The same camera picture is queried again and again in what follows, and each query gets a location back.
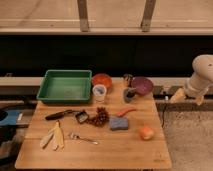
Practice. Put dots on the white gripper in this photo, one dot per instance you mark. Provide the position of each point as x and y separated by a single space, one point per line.
195 87

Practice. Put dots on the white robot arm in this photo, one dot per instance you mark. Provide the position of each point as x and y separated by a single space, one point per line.
203 67

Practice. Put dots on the purple bowl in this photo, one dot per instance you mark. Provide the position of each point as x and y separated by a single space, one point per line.
142 85

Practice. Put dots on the red bowl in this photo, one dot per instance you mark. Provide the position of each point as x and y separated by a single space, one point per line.
103 79

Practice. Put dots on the orange fruit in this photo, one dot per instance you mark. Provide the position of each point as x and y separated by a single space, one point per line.
146 132

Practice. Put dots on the dark blue mug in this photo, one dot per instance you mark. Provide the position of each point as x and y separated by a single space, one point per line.
128 94

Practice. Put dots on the orange carrot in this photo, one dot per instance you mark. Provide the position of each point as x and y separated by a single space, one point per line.
124 111

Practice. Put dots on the wooden table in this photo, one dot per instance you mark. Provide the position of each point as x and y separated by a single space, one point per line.
123 149

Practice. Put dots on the blue sponge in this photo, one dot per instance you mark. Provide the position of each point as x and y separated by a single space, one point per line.
118 123

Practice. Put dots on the bunch of dark grapes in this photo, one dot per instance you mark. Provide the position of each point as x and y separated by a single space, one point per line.
100 119

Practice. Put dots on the white plastic cup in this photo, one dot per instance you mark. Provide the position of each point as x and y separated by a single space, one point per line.
99 92

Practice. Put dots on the silver metal fork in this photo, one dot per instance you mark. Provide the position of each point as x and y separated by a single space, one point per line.
77 137

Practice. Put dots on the green plastic tray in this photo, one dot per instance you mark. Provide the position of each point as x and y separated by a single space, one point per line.
65 86

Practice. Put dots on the yellow banana peel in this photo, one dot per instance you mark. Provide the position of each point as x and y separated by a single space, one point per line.
56 136

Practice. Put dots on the blue box on left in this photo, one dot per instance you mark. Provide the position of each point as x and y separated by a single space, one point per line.
13 116

